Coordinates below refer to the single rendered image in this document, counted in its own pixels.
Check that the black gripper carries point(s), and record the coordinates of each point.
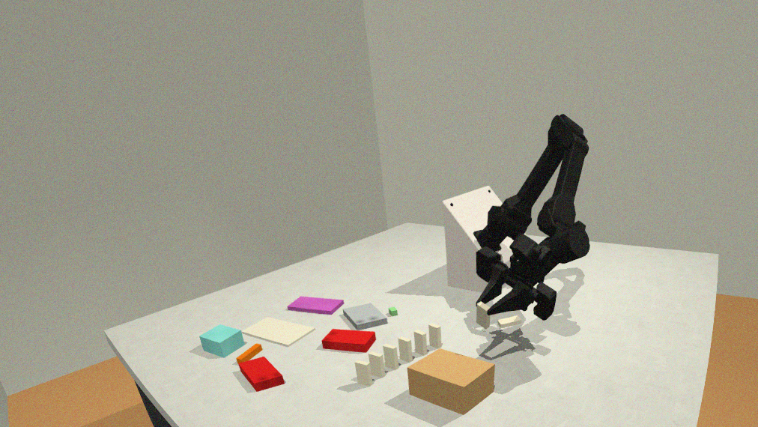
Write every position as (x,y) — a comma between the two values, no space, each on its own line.
(492,270)

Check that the purple flat block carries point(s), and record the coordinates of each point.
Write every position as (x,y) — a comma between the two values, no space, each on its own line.
(315,305)

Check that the red rectangular block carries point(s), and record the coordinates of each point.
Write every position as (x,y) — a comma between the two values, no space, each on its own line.
(261,374)
(349,340)

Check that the teal block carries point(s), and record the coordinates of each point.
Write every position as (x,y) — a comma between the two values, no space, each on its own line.
(222,340)

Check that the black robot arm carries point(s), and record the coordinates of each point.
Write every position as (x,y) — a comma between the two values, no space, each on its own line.
(568,240)

